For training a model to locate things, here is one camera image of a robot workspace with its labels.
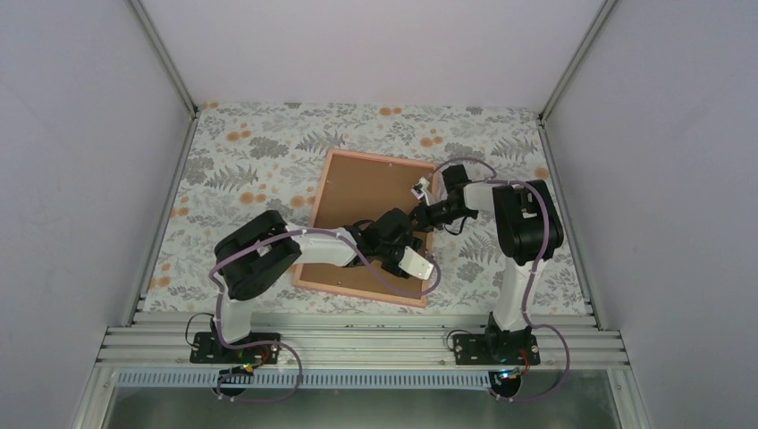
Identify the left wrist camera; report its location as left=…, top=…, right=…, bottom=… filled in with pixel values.
left=398, top=247, right=434, bottom=281

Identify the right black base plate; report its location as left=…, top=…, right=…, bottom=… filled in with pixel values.
left=452, top=333, right=542, bottom=366

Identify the right aluminium corner post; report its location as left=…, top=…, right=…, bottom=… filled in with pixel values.
left=539, top=0, right=619, bottom=127

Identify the floral table cloth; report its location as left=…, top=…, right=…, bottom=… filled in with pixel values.
left=143, top=102, right=585, bottom=315

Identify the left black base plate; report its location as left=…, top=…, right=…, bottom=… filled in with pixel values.
left=189, top=332, right=281, bottom=366

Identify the grey slotted cable duct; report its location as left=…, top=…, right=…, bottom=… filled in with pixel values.
left=115, top=368, right=490, bottom=391

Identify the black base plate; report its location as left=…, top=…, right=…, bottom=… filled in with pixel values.
left=189, top=332, right=281, bottom=366
left=452, top=333, right=542, bottom=366

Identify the aluminium rail base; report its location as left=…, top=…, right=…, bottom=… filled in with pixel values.
left=73, top=312, right=649, bottom=428

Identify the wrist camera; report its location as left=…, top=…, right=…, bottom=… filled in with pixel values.
left=398, top=247, right=434, bottom=281
left=411, top=177, right=435, bottom=206

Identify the left aluminium corner post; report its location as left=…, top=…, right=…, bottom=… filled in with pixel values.
left=126, top=0, right=198, bottom=118

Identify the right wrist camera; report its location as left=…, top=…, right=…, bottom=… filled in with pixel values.
left=411, top=177, right=435, bottom=206

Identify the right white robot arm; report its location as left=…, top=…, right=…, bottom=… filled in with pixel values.
left=410, top=164, right=564, bottom=364

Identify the brown cardboard backing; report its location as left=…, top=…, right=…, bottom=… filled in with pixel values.
left=297, top=154, right=437, bottom=302

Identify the pink photo frame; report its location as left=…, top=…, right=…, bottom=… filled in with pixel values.
left=291, top=147, right=443, bottom=309

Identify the aluminium corner post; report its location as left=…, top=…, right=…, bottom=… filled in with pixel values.
left=126, top=0, right=198, bottom=118
left=539, top=0, right=619, bottom=127

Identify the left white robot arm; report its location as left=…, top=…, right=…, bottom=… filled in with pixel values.
left=208, top=209, right=436, bottom=362

